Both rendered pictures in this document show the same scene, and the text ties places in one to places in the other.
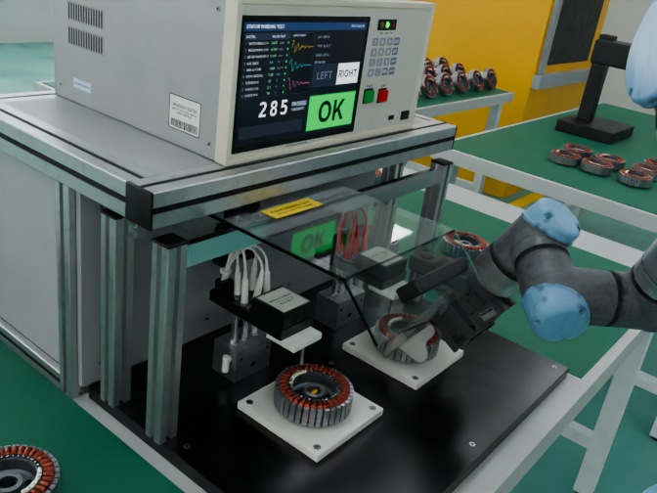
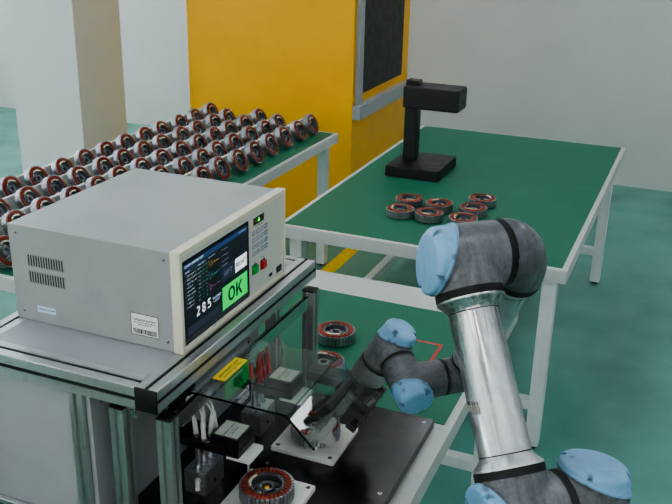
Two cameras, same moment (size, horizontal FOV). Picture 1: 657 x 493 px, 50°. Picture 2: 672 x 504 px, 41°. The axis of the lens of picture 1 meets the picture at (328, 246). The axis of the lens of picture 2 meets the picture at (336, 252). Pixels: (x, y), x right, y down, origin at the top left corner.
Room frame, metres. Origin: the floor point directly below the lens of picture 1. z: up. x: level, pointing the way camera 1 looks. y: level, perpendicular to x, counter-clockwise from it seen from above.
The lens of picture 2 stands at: (-0.67, 0.22, 1.91)
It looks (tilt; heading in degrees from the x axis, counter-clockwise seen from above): 21 degrees down; 346
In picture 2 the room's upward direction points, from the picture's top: 1 degrees clockwise
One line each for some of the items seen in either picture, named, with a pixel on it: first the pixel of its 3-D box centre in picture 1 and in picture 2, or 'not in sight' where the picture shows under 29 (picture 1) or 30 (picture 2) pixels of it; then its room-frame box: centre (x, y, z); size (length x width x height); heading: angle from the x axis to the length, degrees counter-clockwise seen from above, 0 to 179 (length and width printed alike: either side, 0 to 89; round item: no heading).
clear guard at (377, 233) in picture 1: (333, 243); (263, 385); (0.83, -0.01, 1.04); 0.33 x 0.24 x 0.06; 54
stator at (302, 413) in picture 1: (313, 393); (266, 489); (0.83, -0.01, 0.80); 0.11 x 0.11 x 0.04
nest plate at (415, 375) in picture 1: (403, 349); (315, 438); (1.02, -0.15, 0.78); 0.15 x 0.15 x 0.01; 54
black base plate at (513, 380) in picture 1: (352, 380); (286, 472); (0.93, -0.07, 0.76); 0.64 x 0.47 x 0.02; 144
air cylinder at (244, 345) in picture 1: (241, 351); (204, 472); (0.91, 0.11, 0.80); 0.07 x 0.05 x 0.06; 144
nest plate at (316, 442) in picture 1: (311, 408); (266, 499); (0.83, -0.01, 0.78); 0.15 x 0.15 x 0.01; 54
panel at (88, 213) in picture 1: (254, 237); (187, 383); (1.07, 0.13, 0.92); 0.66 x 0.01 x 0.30; 144
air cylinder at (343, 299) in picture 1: (339, 304); (258, 416); (1.11, -0.03, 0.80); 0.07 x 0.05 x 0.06; 144
